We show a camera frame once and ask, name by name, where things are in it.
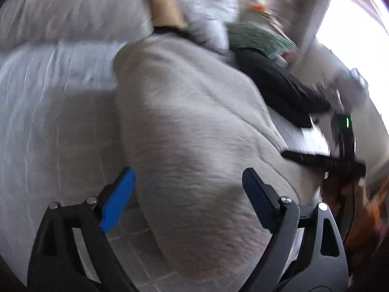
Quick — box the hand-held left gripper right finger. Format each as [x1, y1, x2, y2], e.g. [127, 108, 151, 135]
[241, 167, 348, 292]

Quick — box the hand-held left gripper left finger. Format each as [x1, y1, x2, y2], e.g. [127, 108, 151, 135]
[27, 167, 137, 292]

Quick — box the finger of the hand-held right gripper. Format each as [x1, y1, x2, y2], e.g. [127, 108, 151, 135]
[281, 150, 367, 177]

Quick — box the cream fleece jacket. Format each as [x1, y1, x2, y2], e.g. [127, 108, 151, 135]
[112, 33, 332, 283]

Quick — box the black cloth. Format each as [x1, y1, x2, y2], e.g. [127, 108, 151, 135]
[237, 49, 332, 128]

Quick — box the bright window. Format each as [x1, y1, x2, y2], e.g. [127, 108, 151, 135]
[316, 0, 389, 76]

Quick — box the light blue bed sheet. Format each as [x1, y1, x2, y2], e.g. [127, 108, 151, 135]
[0, 39, 159, 292]

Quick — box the green knitted cloth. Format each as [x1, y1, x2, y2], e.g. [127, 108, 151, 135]
[226, 21, 298, 60]

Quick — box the white patterned cloth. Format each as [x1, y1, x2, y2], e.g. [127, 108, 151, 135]
[170, 0, 244, 52]

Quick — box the grey pillow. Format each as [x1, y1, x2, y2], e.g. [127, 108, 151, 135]
[0, 0, 155, 49]

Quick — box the tan plush blanket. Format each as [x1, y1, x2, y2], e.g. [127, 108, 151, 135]
[33, 0, 189, 31]

